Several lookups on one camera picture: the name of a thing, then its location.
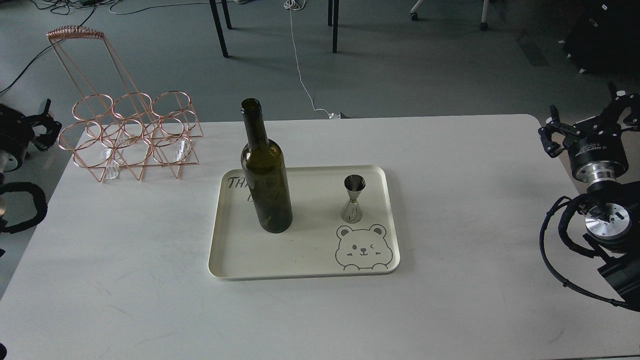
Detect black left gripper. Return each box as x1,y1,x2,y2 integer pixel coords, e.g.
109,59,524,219
0,98,62,168

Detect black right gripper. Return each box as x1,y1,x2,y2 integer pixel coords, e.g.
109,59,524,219
538,82,640,177

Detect dark green wine bottle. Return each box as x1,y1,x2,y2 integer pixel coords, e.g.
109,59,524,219
240,98,293,234

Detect steel double jigger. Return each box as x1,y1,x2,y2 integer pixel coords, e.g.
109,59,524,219
340,174,366,224

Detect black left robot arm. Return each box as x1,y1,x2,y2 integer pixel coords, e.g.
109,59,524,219
0,98,62,234

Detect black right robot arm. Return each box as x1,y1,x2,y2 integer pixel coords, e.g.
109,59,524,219
538,82,640,312

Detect black equipment case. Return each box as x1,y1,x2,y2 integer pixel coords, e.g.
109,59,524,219
563,0,640,72

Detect white chair base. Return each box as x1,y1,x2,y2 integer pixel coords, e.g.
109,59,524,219
409,0,494,32

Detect black table leg left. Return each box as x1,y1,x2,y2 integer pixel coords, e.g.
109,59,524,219
208,0,233,59

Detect black table leg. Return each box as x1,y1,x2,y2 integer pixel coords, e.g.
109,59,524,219
327,0,340,54
208,0,233,59

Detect black table leg right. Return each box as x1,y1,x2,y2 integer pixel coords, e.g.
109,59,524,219
327,0,340,54

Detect cream bear tray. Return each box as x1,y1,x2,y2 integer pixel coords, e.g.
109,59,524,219
208,164,401,280

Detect rose gold wire wine rack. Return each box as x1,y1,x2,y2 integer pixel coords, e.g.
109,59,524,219
46,25,204,183

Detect black floor cables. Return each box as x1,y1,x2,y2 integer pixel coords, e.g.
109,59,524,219
0,0,211,96

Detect white floor cable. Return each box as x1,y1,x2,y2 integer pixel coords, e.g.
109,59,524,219
283,0,346,120

